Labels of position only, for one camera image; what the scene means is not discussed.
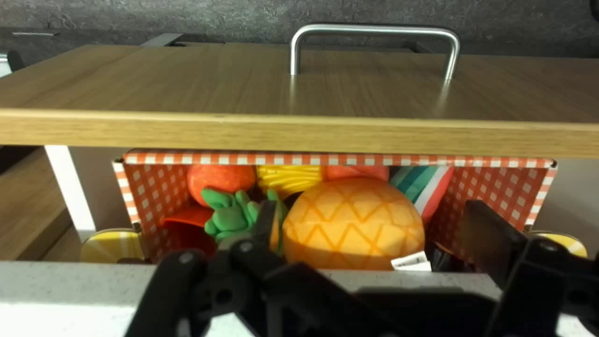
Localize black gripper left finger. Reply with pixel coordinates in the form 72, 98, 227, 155
219, 201, 279, 252

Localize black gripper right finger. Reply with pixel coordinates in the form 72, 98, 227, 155
459, 199, 528, 287

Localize green toy leaves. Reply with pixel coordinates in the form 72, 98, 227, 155
203, 186, 289, 241

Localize orange toy fruit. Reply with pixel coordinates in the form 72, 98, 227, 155
188, 164, 257, 203

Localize orange toy pineapple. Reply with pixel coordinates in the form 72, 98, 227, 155
281, 177, 425, 269

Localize orange checkered box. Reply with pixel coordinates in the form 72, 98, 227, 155
115, 149, 558, 256

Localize silver drawer handle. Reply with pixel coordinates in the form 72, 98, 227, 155
287, 22, 463, 95

